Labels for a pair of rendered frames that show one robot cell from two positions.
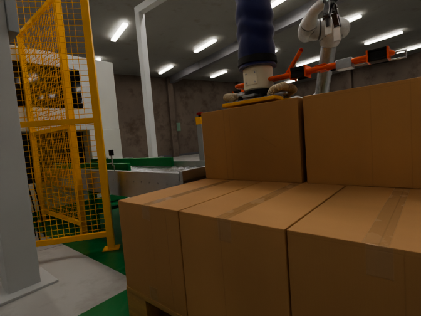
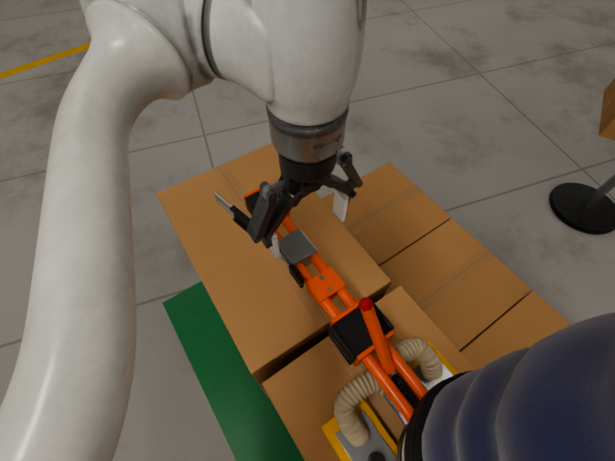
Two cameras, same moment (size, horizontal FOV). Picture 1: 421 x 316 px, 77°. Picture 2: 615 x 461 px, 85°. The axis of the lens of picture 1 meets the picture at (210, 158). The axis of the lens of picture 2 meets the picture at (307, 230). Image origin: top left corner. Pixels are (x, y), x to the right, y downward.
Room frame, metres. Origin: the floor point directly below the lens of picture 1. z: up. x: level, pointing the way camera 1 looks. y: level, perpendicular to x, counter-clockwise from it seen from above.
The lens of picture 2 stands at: (1.62, -0.55, 1.72)
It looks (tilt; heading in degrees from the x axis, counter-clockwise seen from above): 57 degrees down; 195
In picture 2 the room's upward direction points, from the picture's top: straight up
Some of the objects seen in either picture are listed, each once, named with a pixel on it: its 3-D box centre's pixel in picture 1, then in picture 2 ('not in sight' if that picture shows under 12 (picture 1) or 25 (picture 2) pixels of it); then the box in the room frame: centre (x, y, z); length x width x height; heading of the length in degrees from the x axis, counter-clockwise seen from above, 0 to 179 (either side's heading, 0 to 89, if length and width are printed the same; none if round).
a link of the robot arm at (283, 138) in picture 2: not in sight; (307, 122); (1.31, -0.64, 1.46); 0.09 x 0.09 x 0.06
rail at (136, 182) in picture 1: (93, 180); not in sight; (2.33, 1.06, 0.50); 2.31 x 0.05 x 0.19; 49
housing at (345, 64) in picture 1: (344, 64); (296, 251); (1.27, -0.67, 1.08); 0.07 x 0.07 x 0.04; 50
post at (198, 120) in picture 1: (204, 168); not in sight; (2.57, 0.07, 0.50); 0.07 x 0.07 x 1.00; 49
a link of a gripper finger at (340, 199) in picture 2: (327, 27); (339, 205); (1.26, -0.59, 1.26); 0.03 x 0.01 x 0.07; 49
